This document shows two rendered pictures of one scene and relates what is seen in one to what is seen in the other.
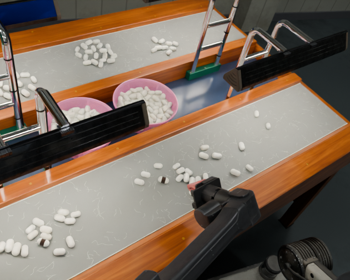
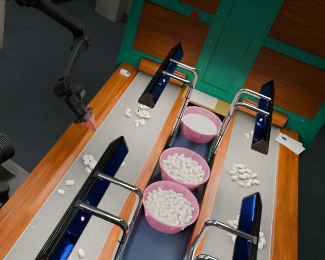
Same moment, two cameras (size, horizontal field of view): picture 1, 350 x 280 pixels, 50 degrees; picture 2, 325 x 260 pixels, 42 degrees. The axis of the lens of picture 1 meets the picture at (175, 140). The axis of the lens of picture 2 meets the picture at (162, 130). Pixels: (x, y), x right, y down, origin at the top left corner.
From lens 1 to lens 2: 2.26 m
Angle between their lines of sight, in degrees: 89
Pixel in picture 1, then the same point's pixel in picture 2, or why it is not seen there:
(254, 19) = not seen: outside the picture
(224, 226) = (70, 65)
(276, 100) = not seen: outside the picture
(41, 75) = (243, 192)
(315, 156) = (3, 228)
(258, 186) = (47, 175)
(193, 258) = (76, 51)
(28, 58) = (266, 200)
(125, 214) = (115, 134)
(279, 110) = not seen: outside the picture
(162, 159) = (123, 171)
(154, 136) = (140, 178)
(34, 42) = (279, 209)
